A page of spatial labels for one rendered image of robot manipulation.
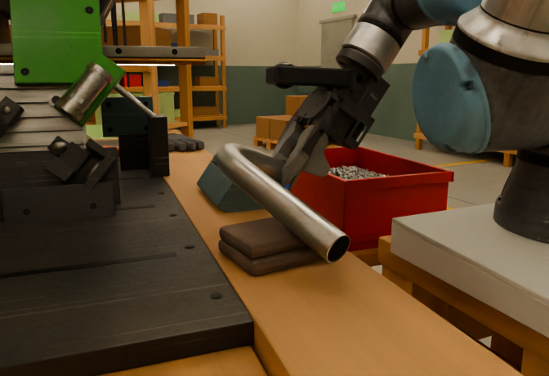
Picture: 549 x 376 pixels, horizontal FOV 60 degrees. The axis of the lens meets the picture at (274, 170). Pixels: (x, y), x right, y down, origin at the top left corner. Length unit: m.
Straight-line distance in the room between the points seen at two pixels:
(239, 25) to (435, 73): 10.08
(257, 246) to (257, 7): 10.40
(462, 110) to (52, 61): 0.53
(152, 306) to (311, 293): 0.13
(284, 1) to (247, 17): 0.97
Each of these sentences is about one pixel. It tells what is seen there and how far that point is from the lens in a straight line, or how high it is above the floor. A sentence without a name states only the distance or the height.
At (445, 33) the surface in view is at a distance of 6.95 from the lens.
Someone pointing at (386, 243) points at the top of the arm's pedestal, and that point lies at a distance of 0.70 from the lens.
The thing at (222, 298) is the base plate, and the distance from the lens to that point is 0.41.
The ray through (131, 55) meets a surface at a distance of 0.87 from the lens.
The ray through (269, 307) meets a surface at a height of 0.90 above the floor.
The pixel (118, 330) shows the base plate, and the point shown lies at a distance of 0.38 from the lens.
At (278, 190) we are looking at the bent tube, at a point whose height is 0.97.
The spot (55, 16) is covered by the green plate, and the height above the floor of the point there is 1.16.
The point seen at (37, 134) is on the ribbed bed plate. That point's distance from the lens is 0.74.
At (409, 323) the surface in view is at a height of 0.90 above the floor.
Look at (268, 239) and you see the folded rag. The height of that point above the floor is 0.93.
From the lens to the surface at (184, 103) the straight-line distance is 3.67.
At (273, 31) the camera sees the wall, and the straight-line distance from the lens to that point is 10.91.
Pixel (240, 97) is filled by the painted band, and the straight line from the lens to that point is 10.54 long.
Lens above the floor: 1.08
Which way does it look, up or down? 11 degrees down
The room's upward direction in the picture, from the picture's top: straight up
